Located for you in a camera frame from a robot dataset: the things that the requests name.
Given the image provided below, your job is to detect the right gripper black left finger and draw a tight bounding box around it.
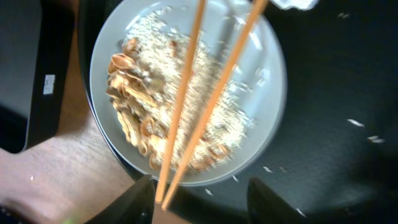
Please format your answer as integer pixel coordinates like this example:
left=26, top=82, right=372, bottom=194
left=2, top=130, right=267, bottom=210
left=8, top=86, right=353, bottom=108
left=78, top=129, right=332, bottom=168
left=86, top=175, right=155, bottom=224

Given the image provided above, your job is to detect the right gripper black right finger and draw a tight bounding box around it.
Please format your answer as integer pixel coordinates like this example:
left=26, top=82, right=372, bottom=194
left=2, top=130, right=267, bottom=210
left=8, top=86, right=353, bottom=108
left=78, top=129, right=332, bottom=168
left=247, top=177, right=310, bottom=224

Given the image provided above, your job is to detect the grey plate with food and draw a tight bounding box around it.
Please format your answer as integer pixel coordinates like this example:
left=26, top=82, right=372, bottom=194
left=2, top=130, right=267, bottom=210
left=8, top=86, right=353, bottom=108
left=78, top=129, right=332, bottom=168
left=88, top=0, right=287, bottom=187

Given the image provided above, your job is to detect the black rectangular bin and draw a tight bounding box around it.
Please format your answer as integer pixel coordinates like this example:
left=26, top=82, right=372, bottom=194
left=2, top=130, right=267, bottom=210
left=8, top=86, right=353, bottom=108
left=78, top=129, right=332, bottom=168
left=1, top=0, right=75, bottom=154

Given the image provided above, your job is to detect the crumpled white napkin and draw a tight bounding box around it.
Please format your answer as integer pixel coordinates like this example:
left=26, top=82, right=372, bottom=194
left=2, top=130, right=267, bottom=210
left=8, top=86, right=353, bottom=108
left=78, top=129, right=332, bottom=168
left=271, top=0, right=319, bottom=11

